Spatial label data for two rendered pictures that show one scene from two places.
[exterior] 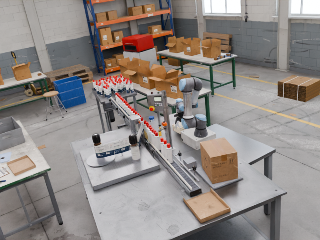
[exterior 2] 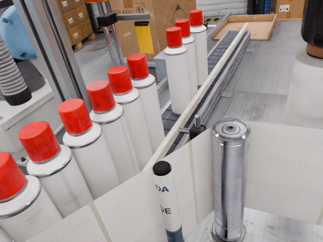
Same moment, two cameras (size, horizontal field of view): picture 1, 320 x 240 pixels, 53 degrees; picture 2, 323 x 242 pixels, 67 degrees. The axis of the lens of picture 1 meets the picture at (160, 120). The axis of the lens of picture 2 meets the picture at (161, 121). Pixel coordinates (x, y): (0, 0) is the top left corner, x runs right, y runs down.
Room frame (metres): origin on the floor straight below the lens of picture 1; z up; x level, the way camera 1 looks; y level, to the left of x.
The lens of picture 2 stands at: (3.23, 0.38, 1.22)
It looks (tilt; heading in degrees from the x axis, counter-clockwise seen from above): 34 degrees down; 231
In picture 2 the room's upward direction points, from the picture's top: 10 degrees counter-clockwise
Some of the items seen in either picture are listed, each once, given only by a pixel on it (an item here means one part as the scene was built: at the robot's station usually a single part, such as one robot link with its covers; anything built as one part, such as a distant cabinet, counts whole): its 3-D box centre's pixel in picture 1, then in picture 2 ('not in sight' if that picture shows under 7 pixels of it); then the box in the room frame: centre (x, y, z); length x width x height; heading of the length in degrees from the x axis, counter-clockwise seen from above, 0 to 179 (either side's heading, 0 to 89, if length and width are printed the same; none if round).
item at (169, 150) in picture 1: (169, 153); (197, 50); (2.71, -0.05, 0.98); 0.05 x 0.05 x 0.20
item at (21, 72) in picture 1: (22, 70); not in sight; (7.69, 3.13, 0.97); 0.48 x 0.47 x 0.37; 32
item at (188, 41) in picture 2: (165, 149); (185, 62); (2.79, -0.02, 0.98); 0.05 x 0.05 x 0.20
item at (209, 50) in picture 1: (210, 48); not in sight; (7.27, -1.36, 0.97); 0.43 x 0.42 x 0.37; 116
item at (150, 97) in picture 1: (156, 101); not in sight; (3.12, 0.01, 1.38); 0.17 x 0.10 x 0.19; 74
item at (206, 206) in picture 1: (205, 204); (245, 26); (2.05, -0.27, 0.85); 0.30 x 0.26 x 0.04; 19
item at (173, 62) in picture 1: (180, 57); not in sight; (10.16, -0.92, 0.19); 0.64 x 0.54 x 0.37; 123
